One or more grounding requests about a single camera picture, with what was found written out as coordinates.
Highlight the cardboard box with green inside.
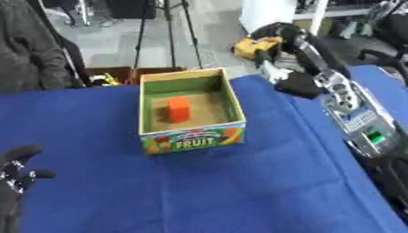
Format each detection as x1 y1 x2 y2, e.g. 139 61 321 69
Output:
137 66 249 156

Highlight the orange rectangular block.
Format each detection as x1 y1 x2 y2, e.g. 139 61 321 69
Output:
166 95 193 124

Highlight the black tripod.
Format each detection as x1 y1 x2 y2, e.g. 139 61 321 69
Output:
130 0 206 70

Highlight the person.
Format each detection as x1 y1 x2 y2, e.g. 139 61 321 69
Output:
0 0 82 96

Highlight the brown cardboard box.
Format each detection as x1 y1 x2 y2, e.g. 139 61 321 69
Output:
86 66 187 87

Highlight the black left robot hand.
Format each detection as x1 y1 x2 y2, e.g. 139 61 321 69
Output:
0 144 57 233

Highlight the yellow green toy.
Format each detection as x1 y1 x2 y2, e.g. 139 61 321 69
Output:
92 72 123 87

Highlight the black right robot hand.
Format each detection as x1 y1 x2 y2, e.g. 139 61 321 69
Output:
247 22 354 100

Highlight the yellow toy object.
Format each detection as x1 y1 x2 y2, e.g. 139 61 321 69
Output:
232 36 286 60

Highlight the black office chair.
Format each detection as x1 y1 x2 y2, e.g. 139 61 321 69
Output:
355 10 408 80

